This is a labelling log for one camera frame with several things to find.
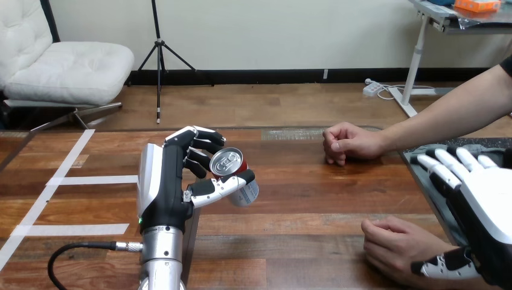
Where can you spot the person's hand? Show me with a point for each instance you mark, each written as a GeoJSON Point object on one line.
{"type": "Point", "coordinates": [396, 244]}
{"type": "Point", "coordinates": [356, 142]}

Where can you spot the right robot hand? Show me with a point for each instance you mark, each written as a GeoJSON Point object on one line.
{"type": "Point", "coordinates": [492, 208]}

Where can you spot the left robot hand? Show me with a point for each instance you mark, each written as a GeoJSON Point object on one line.
{"type": "Point", "coordinates": [164, 188]}

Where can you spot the red and white drink can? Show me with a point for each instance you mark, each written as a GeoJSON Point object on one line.
{"type": "Point", "coordinates": [226, 161]}

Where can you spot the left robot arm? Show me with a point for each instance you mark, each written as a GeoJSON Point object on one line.
{"type": "Point", "coordinates": [162, 260]}

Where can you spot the person's forearm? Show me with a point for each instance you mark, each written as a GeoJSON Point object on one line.
{"type": "Point", "coordinates": [448, 114]}

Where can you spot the person's body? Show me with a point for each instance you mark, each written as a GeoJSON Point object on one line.
{"type": "Point", "coordinates": [508, 66]}

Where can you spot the white power strip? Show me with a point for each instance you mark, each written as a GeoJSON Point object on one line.
{"type": "Point", "coordinates": [371, 87]}

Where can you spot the white desk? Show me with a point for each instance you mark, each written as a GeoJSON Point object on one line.
{"type": "Point", "coordinates": [418, 52]}

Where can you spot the black tripod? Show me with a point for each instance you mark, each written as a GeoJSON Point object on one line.
{"type": "Point", "coordinates": [160, 52]}

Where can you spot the white cushioned chair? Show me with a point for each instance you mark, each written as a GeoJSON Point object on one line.
{"type": "Point", "coordinates": [68, 68]}

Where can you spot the orange thing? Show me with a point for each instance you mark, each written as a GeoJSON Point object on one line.
{"type": "Point", "coordinates": [478, 5]}

